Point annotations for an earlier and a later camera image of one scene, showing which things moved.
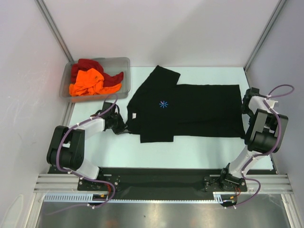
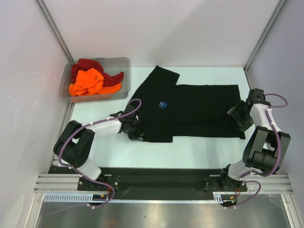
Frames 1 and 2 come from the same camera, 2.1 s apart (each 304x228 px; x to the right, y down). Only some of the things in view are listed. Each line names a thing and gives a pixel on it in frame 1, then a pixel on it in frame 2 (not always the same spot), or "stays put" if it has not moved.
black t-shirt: x=159 y=109 stays put
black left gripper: x=122 y=127 to x=137 y=136
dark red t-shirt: x=109 y=80 stays put
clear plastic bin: x=94 y=79 stays put
